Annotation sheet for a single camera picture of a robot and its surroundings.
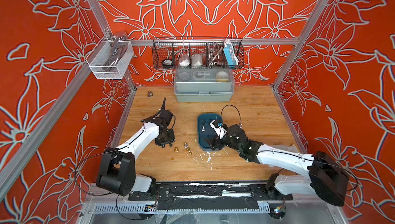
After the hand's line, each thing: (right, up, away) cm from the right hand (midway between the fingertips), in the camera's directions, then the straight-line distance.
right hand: (207, 133), depth 79 cm
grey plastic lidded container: (0, +28, +22) cm, 35 cm away
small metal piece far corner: (-41, +22, +35) cm, 58 cm away
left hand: (-21, -5, +7) cm, 22 cm away
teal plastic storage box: (0, -2, +16) cm, 16 cm away
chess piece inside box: (-1, -1, +16) cm, 16 cm away
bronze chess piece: (-10, -11, +7) cm, 16 cm away
